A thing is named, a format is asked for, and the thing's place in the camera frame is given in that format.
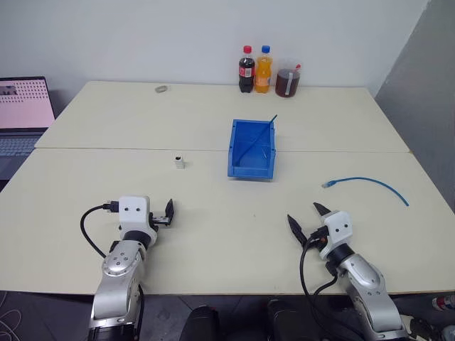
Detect blue plastic storage bin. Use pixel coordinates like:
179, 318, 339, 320
227, 118, 278, 180

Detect thin blue stick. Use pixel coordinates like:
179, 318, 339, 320
236, 114, 278, 166

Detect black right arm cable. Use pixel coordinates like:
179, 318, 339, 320
299, 229, 360, 341

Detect dark rounded shape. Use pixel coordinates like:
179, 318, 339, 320
265, 296, 311, 341
178, 305, 220, 341

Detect blue Ethernet cable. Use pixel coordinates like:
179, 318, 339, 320
321, 175, 410, 208

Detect open grey laptop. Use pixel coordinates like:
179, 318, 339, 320
0, 75, 57, 180

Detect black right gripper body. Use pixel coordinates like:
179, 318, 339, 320
306, 226, 329, 250

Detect drink can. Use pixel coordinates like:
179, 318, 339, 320
431, 293, 455, 311

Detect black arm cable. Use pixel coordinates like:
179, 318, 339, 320
80, 200, 120, 259
299, 229, 360, 341

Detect orange soda bottle blue cap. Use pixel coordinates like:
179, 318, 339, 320
254, 45, 274, 94

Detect thin white floor cables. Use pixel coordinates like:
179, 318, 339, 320
0, 290, 23, 341

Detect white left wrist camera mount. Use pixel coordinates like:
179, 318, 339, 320
117, 195, 159, 247

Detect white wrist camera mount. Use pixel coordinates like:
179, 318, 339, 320
318, 210, 354, 261
117, 195, 159, 247

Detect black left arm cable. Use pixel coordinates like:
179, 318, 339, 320
80, 200, 120, 259

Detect cola bottle red cap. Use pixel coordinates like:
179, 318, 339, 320
237, 45, 257, 94

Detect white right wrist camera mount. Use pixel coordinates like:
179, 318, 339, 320
318, 210, 354, 261

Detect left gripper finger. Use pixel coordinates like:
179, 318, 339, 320
164, 198, 176, 226

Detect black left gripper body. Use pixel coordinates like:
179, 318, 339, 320
148, 211, 171, 227

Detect plastic jar of brown liquid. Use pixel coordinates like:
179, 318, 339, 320
274, 58, 304, 99

